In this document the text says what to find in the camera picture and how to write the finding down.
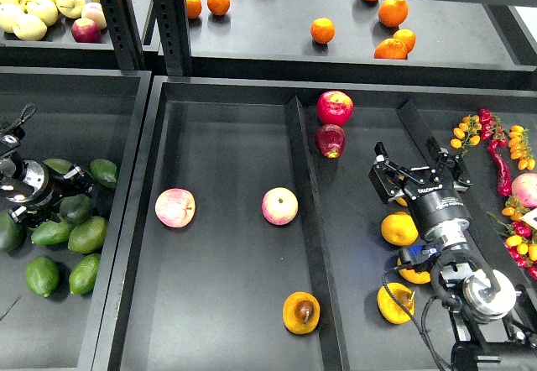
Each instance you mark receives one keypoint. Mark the yellow pear lower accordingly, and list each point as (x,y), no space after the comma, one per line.
(388,306)

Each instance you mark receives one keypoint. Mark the orange right small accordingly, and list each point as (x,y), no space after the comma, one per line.
(407,37)

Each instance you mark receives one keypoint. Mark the bright green avocado bottom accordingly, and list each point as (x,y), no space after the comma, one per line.
(42,276)

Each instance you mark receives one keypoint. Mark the yellow pear showing stem end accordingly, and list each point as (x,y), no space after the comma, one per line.
(301,313)

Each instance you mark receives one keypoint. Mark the pink apple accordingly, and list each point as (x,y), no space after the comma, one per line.
(175,207)
(279,206)

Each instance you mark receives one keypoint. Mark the yellow pear under gripper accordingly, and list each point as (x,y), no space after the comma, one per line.
(399,229)

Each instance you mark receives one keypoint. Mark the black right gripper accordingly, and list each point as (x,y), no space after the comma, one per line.
(433,208)

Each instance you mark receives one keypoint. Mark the yellow pear middle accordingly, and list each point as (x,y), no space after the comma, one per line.
(417,278)

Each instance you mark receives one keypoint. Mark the red chili pepper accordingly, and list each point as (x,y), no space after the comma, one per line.
(504,181)

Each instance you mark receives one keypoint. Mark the pink apple centre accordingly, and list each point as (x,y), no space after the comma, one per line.
(279,206)

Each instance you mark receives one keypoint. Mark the yellow pear with stem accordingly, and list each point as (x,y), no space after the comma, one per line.
(402,201)

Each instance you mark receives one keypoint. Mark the pink apple left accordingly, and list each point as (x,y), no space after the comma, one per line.
(175,207)

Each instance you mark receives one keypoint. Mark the pink apple right edge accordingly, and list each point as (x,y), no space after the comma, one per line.
(524,189)

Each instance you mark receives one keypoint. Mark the dark red apple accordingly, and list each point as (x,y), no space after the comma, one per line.
(330,140)

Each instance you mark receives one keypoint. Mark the black left tray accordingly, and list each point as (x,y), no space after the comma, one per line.
(80,115)

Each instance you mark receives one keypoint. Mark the orange far left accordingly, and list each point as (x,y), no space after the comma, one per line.
(193,9)

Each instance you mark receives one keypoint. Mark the light green avocado top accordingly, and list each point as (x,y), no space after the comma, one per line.
(62,166)

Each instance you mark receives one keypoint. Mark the dark avocado at edge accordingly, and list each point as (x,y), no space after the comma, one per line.
(12,235)

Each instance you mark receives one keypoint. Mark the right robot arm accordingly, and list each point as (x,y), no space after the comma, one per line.
(482,302)

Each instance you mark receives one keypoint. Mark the orange cherry tomato bunch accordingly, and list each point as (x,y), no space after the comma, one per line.
(466,135)

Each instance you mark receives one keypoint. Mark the light green avocado hidden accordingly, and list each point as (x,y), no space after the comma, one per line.
(89,236)

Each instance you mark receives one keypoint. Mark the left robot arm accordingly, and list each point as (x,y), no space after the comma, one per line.
(11,136)

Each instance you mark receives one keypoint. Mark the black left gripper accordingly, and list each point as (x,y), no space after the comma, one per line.
(38,191)

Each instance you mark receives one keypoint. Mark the black divided centre tray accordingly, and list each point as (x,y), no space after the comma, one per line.
(209,296)

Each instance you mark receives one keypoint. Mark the large orange right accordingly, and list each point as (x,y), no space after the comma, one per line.
(392,13)

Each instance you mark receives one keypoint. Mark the orange centre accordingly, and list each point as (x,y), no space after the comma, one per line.
(322,30)

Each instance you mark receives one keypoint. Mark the small dark avocado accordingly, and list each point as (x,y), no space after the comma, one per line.
(105,172)

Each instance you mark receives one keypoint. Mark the red apple top shelf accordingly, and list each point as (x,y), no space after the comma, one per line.
(85,30)

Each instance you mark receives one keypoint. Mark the dark green avocado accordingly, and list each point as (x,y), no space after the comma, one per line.
(76,209)

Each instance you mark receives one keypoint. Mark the bright red apple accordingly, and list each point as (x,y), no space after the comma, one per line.
(334,107)

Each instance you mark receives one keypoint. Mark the orange front right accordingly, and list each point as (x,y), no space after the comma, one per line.
(391,49)

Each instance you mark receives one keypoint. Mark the green avocado lower right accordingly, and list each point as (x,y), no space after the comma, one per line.
(82,278)

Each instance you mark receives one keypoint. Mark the green avocado middle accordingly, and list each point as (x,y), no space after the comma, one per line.
(51,233)

